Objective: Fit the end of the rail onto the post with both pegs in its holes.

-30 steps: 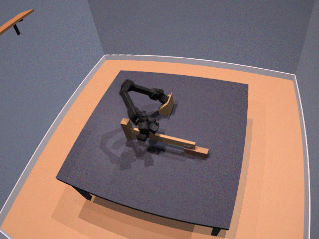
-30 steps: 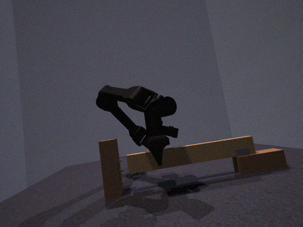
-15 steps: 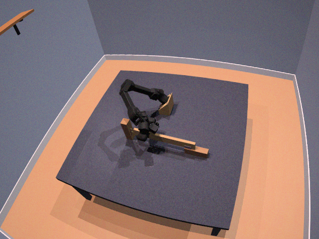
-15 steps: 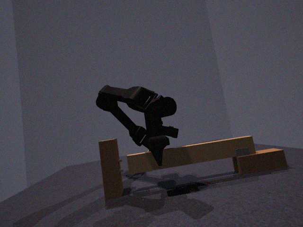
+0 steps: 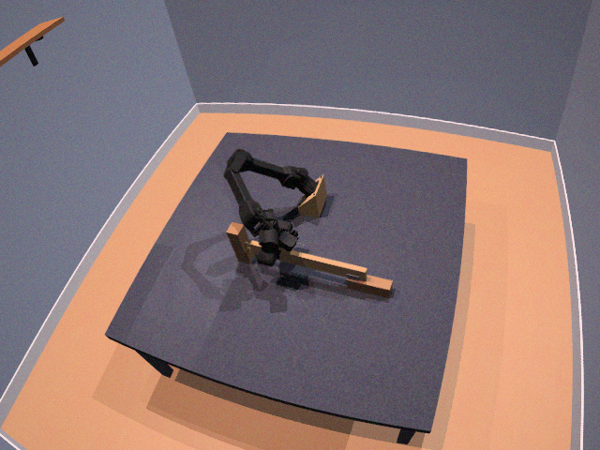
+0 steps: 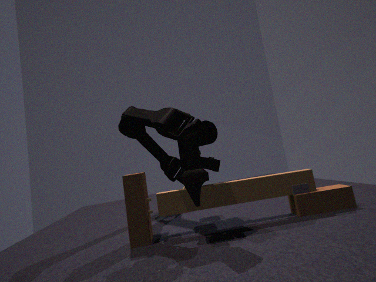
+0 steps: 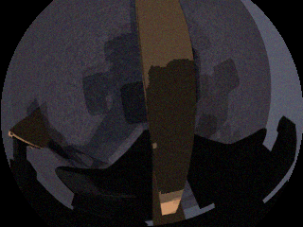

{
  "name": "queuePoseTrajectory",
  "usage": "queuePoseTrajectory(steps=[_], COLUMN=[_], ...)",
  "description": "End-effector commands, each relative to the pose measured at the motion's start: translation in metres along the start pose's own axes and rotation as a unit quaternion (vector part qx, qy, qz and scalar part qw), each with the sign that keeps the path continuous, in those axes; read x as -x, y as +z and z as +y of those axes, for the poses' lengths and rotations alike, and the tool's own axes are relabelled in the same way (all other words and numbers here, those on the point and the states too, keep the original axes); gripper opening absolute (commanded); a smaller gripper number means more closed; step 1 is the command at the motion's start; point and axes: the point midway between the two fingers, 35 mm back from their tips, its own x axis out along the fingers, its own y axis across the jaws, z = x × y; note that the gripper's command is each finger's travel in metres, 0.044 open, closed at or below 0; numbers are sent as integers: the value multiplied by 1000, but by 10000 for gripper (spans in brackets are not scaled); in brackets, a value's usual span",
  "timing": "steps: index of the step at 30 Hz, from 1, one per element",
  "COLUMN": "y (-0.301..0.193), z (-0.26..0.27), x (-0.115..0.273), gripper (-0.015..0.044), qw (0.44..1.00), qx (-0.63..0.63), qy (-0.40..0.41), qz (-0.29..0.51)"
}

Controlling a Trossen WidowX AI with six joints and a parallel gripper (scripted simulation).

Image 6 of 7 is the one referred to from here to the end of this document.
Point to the long wooden bed rail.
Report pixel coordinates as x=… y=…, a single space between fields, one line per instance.
x=234 y=192

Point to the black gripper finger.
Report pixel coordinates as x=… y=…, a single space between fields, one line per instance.
x=194 y=190

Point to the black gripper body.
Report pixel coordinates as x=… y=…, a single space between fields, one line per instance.
x=191 y=171

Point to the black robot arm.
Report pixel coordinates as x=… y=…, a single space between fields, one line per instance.
x=169 y=123

